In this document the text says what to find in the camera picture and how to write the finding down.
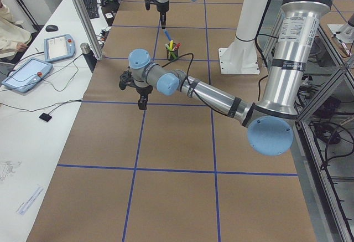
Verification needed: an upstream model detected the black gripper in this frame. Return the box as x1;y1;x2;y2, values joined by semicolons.
135;84;153;110
157;2;169;30

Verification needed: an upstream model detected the blue marker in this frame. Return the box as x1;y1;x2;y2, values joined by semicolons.
163;29;172;41

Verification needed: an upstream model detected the green highlighter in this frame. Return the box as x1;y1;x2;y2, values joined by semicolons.
168;52;178;61

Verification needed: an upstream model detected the black mesh pen cup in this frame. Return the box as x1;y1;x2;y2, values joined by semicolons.
165;43;179;61

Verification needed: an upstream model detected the steel water bottle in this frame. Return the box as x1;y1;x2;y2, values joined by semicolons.
80;43;97;73

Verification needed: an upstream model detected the black keyboard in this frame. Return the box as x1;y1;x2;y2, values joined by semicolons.
83;0;99;19

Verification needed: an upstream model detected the upper teach pendant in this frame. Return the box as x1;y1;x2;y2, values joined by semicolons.
44;34;76;62

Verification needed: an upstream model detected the teach pendant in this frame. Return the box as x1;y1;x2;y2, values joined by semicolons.
2;58;53;94
44;34;76;62

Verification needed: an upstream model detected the black computer mouse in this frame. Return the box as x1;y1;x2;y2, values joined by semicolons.
45;24;59;32

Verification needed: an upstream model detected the lower teach pendant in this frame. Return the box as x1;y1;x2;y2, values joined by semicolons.
2;58;53;94

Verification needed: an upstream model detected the person in cream shirt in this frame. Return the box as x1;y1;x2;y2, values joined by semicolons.
1;1;32;61

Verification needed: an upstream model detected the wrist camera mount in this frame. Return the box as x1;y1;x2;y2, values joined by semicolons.
144;0;156;11
118;71;135;90

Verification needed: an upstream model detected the aluminium frame post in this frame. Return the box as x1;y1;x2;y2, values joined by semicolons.
72;0;103;60

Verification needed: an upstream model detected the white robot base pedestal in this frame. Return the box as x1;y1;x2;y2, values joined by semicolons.
218;0;268;75

